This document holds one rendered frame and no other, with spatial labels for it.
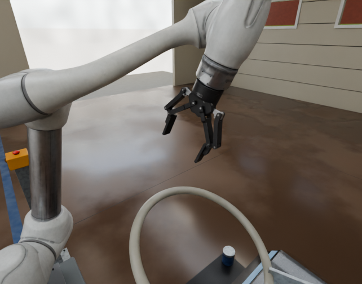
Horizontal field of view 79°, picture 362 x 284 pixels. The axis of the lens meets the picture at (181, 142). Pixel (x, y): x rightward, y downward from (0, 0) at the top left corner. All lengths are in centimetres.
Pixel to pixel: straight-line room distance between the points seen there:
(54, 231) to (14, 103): 57
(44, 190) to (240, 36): 79
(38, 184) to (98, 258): 150
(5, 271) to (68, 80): 62
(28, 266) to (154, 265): 138
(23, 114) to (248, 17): 53
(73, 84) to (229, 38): 35
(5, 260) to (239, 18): 94
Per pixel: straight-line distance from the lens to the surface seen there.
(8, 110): 63
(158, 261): 220
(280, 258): 131
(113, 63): 56
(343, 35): 706
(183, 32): 65
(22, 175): 183
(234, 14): 50
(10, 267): 94
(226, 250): 211
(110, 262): 227
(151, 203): 80
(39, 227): 103
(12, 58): 659
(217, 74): 52
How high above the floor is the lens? 179
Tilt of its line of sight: 26 degrees down
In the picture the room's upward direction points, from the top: straight up
